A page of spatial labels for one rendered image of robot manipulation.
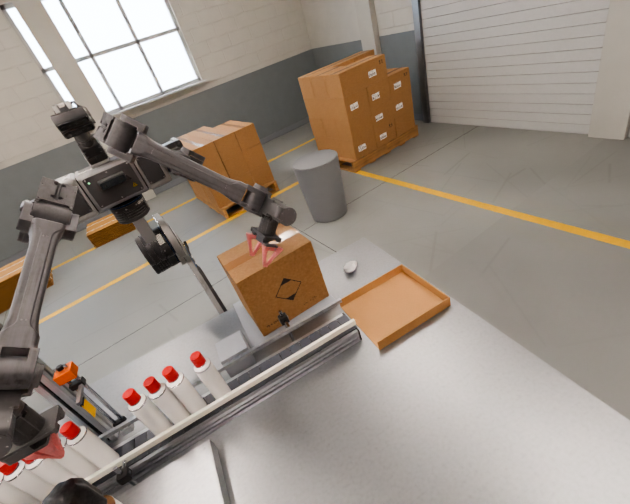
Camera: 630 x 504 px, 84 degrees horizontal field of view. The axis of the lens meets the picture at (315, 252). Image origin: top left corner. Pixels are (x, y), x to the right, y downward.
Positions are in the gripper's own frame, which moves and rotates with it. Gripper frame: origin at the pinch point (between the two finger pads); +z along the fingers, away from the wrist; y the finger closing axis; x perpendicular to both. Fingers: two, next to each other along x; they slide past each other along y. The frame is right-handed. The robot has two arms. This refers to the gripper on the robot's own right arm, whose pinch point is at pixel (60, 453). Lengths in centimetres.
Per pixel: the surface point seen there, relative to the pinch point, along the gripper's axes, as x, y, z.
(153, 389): 16.3, 15.0, 11.5
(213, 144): 357, 101, 30
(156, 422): 15.5, 10.2, 22.1
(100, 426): 30.5, -8.9, 26.5
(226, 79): 594, 195, -9
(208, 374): 15.2, 29.0, 15.8
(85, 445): 16.0, -6.3, 16.6
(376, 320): 15, 85, 34
